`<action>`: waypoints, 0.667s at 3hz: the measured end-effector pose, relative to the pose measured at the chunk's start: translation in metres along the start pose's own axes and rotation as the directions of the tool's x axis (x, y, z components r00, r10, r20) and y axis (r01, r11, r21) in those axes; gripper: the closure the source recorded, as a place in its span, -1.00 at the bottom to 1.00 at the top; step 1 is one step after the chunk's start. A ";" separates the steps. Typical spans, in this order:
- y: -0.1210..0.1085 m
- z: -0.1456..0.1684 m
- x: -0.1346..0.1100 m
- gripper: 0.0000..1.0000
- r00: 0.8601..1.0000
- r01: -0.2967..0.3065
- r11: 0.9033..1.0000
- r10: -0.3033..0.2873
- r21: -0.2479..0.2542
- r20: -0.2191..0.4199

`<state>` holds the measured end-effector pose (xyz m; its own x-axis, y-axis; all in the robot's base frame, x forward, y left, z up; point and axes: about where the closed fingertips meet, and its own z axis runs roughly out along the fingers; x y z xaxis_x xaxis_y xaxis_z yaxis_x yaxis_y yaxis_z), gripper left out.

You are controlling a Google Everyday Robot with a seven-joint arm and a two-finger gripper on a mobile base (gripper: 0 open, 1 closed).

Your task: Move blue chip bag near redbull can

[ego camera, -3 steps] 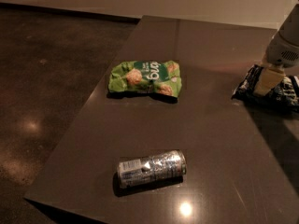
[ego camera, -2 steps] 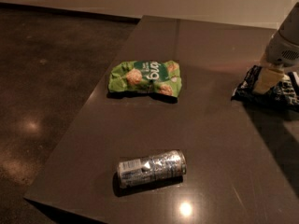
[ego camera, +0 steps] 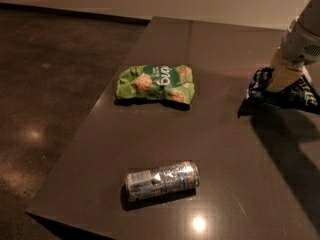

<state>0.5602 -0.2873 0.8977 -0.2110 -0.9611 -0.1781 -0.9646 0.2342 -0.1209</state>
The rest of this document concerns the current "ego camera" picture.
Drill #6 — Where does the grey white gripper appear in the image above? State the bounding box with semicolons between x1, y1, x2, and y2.
266;18;320;93

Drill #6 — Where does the blue chip bag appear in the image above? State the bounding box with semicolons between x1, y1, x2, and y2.
245;67;320;114

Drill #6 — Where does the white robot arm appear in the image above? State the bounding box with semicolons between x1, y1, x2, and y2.
266;0;320;93

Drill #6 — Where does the green chip bag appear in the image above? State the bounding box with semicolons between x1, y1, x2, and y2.
115;65;195;105

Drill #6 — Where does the silver redbull can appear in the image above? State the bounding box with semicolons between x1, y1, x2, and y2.
125;161;200;202

